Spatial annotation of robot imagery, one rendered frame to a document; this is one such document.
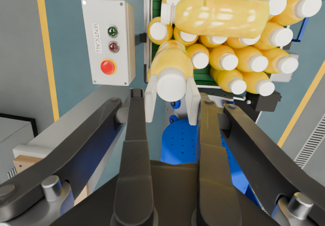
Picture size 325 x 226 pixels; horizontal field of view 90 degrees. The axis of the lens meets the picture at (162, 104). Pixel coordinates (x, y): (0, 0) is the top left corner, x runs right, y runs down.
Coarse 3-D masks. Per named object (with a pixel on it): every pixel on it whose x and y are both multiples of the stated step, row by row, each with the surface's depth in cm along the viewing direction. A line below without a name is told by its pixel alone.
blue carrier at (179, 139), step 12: (180, 120) 61; (168, 132) 53; (180, 132) 54; (192, 132) 54; (168, 144) 48; (180, 144) 48; (192, 144) 48; (168, 156) 45; (180, 156) 43; (192, 156) 43; (228, 156) 44; (240, 168) 40; (240, 180) 40
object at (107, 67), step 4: (104, 60) 41; (108, 60) 41; (104, 64) 41; (108, 64) 41; (112, 64) 41; (104, 68) 41; (108, 68) 41; (112, 68) 41; (104, 72) 42; (108, 72) 42; (112, 72) 42
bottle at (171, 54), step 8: (168, 40) 36; (176, 40) 36; (160, 48) 30; (168, 48) 26; (176, 48) 26; (184, 48) 31; (160, 56) 24; (168, 56) 23; (176, 56) 23; (184, 56) 24; (152, 64) 25; (160, 64) 23; (168, 64) 22; (176, 64) 22; (184, 64) 23; (152, 72) 24; (160, 72) 22; (184, 72) 23; (192, 72) 25
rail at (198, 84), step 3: (198, 84) 56; (201, 84) 57; (204, 84) 57; (207, 84) 57; (210, 84) 57; (213, 84) 57; (216, 84) 57; (201, 87) 56; (204, 87) 56; (207, 87) 56; (210, 87) 56; (213, 87) 56; (216, 87) 56; (219, 87) 56
